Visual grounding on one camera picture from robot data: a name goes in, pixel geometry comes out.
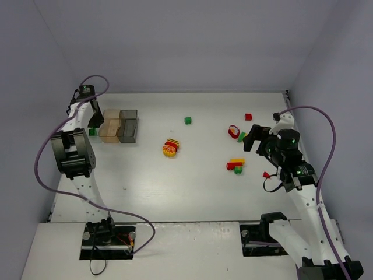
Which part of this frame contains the grey plastic container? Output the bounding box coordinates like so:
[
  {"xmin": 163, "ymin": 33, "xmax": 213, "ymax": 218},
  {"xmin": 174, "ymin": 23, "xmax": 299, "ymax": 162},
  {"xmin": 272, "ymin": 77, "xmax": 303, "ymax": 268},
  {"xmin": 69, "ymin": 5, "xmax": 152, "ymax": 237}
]
[{"xmin": 117, "ymin": 110, "xmax": 139, "ymax": 144}]

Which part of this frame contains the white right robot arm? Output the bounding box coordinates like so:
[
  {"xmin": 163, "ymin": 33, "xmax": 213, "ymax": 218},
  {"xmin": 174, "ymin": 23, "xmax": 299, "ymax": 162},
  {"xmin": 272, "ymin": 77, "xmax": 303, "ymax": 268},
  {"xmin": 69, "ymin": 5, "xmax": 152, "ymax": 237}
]
[{"xmin": 243, "ymin": 124, "xmax": 364, "ymax": 279}]

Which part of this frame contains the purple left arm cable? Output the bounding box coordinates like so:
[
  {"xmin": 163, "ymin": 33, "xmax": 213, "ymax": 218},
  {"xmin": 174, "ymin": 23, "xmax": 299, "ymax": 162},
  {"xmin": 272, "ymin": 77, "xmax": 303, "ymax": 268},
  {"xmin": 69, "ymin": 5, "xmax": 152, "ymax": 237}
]
[{"xmin": 34, "ymin": 75, "xmax": 155, "ymax": 256}]

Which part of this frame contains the red flower print lego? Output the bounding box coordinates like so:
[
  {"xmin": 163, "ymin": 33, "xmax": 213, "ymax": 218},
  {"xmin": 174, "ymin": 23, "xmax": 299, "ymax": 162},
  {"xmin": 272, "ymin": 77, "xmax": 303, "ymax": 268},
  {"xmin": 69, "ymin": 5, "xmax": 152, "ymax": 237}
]
[{"xmin": 228, "ymin": 125, "xmax": 240, "ymax": 139}]

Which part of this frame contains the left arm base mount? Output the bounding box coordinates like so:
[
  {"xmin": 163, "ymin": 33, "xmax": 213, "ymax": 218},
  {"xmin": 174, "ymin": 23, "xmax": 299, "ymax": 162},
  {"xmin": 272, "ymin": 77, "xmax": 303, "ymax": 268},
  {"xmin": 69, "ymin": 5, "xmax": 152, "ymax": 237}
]
[{"xmin": 79, "ymin": 225, "xmax": 136, "ymax": 260}]

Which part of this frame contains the tan plastic container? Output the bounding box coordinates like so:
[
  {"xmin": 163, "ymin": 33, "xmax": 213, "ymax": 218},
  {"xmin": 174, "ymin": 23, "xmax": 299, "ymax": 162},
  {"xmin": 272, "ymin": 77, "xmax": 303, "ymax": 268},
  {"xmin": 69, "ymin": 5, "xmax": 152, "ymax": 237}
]
[{"xmin": 98, "ymin": 109, "xmax": 121, "ymax": 144}]

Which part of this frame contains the small red lego piece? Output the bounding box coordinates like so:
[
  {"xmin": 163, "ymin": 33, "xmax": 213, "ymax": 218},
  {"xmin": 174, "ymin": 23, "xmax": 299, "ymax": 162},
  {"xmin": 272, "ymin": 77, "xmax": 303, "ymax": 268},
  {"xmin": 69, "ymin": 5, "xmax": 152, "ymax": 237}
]
[{"xmin": 263, "ymin": 172, "xmax": 271, "ymax": 179}]

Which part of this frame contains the red long lego brick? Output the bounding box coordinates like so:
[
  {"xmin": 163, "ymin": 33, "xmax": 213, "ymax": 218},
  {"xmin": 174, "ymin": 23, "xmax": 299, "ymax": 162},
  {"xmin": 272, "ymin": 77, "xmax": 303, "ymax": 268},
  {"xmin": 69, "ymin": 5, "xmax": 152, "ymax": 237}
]
[{"xmin": 226, "ymin": 162, "xmax": 244, "ymax": 170}]

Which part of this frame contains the green number two lego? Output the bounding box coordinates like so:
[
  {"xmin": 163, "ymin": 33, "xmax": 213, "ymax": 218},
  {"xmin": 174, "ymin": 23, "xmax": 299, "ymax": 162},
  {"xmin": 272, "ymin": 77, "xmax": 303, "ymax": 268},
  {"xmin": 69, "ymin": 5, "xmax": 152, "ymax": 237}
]
[{"xmin": 234, "ymin": 166, "xmax": 243, "ymax": 174}]

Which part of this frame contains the yellow striped curved lego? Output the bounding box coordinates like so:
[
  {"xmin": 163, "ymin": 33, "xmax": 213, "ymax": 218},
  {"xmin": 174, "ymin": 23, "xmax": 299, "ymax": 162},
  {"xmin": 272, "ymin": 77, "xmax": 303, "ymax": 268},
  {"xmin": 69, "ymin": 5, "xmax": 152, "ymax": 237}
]
[{"xmin": 167, "ymin": 138, "xmax": 180, "ymax": 148}]

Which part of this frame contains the green slope lego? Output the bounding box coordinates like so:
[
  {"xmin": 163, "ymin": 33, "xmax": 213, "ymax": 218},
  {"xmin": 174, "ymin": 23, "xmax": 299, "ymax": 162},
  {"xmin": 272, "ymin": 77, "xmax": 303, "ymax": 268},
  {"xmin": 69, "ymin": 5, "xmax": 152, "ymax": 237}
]
[{"xmin": 237, "ymin": 131, "xmax": 247, "ymax": 143}]

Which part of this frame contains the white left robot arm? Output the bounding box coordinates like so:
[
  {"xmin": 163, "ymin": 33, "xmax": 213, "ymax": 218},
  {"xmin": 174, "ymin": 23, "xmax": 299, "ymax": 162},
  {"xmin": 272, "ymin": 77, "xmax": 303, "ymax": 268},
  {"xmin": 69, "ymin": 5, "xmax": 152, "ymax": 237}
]
[{"xmin": 51, "ymin": 85, "xmax": 115, "ymax": 245}]

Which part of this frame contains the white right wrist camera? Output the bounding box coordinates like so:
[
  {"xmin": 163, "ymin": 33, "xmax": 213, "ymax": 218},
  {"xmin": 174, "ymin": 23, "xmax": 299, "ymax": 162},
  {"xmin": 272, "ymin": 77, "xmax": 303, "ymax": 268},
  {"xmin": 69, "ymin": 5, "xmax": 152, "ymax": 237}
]
[{"xmin": 269, "ymin": 113, "xmax": 294, "ymax": 135}]

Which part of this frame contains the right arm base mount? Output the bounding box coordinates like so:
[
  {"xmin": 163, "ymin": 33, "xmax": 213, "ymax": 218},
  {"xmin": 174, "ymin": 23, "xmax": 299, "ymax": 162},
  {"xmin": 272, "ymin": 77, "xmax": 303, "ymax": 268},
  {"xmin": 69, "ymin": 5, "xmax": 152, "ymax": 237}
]
[{"xmin": 240, "ymin": 212, "xmax": 288, "ymax": 257}]

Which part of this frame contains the yellow long lego brick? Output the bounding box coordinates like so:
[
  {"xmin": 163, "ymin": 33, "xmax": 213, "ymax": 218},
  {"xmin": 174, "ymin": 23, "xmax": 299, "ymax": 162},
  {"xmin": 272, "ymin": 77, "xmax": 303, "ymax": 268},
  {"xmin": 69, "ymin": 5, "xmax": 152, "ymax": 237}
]
[{"xmin": 230, "ymin": 158, "xmax": 245, "ymax": 165}]

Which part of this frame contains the small green lego brick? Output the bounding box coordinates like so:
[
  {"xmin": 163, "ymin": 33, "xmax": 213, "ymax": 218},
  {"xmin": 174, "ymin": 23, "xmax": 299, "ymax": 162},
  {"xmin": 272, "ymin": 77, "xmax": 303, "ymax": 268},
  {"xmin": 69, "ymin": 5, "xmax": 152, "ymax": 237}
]
[{"xmin": 184, "ymin": 117, "xmax": 192, "ymax": 125}]

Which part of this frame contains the yellow butterfly print lego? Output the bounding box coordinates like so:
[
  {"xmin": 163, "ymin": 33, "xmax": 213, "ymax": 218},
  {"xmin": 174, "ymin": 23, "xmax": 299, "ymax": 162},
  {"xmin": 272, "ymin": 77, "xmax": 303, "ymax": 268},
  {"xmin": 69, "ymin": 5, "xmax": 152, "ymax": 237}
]
[{"xmin": 163, "ymin": 146, "xmax": 177, "ymax": 158}]

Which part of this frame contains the red curved lego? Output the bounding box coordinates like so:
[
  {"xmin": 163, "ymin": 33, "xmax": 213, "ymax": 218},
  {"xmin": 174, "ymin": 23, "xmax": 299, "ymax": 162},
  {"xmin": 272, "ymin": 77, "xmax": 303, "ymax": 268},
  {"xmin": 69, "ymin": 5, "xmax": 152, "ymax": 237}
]
[{"xmin": 163, "ymin": 142, "xmax": 178, "ymax": 152}]

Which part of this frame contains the small red lego brick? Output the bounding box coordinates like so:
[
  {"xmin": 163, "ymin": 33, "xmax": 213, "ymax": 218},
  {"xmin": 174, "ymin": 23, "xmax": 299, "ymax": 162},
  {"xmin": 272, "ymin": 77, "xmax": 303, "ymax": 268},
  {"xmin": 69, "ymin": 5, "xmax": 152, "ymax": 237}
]
[{"xmin": 244, "ymin": 114, "xmax": 252, "ymax": 121}]

